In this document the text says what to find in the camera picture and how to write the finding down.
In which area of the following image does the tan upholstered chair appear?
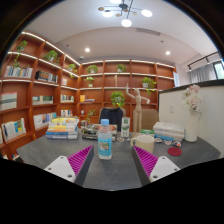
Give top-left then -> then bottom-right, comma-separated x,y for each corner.
132,108 -> 160,131

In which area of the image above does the flat round red coaster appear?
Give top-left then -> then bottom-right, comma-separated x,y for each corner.
167,146 -> 183,157

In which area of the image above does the chair with dark jacket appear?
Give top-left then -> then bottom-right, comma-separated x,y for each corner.
98,106 -> 127,132

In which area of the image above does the clear water bottle blue cap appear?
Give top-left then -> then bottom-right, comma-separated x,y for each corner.
97,118 -> 113,161

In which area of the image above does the tall green white carton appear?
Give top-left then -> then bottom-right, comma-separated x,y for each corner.
120,116 -> 131,138

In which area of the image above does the grey curtain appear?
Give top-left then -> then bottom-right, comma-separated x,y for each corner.
189,63 -> 218,84

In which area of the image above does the ceiling air vent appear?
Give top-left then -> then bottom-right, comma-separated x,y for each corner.
135,27 -> 162,37

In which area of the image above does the colourful book stack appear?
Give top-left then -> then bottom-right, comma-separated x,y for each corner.
45,116 -> 80,140

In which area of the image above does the black curtain rail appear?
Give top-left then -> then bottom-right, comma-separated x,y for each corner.
186,50 -> 221,71

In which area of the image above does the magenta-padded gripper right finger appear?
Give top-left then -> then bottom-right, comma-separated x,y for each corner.
131,145 -> 182,187

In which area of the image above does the white ribbed vase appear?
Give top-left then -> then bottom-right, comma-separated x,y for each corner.
184,109 -> 202,143

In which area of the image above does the window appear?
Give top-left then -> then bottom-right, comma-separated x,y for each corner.
213,60 -> 224,80

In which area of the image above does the white book stack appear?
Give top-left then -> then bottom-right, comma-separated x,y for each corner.
152,121 -> 186,142

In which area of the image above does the black branched ceiling lamp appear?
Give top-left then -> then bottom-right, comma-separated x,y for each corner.
97,0 -> 154,28

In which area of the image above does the wooden artist mannequin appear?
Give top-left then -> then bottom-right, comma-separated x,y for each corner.
125,82 -> 151,134

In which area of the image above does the orange wooden shelf unit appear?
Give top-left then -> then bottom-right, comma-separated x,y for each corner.
0,30 -> 177,161

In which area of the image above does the green white box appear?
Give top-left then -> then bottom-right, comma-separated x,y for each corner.
139,129 -> 155,136

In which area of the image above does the cream ceramic mug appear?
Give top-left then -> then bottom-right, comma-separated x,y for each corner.
134,134 -> 156,155

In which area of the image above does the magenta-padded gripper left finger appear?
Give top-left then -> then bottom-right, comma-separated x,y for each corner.
43,145 -> 95,187

